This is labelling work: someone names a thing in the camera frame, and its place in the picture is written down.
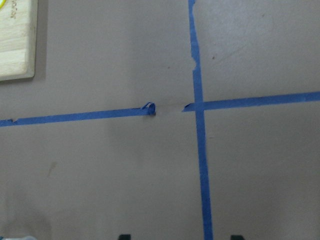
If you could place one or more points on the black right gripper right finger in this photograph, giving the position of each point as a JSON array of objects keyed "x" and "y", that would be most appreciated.
[{"x": 237, "y": 237}]

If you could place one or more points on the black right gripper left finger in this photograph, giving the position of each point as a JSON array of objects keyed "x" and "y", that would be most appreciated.
[{"x": 124, "y": 237}]

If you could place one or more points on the wooden cutting board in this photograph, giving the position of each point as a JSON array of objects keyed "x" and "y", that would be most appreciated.
[{"x": 18, "y": 34}]

